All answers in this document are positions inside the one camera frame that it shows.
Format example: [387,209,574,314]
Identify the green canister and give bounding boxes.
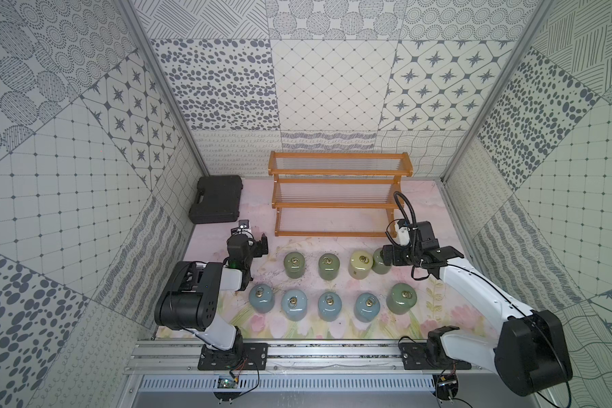
[318,253,340,282]
[283,252,306,279]
[387,283,418,315]
[372,249,391,275]

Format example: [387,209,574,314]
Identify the yellow canister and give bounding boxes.
[348,250,373,280]

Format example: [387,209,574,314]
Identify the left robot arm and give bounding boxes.
[154,229,269,356]

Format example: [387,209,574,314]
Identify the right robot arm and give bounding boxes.
[381,219,573,396]

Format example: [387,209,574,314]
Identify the wooden three-tier shelf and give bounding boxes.
[268,151,414,238]

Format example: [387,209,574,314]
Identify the black plastic tool case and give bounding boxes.
[189,175,243,224]

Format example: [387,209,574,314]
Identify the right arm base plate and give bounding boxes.
[398,342,472,371]

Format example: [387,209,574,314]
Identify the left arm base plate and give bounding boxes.
[197,343,269,372]

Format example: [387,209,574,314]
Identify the aluminium mounting rail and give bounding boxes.
[124,338,544,376]

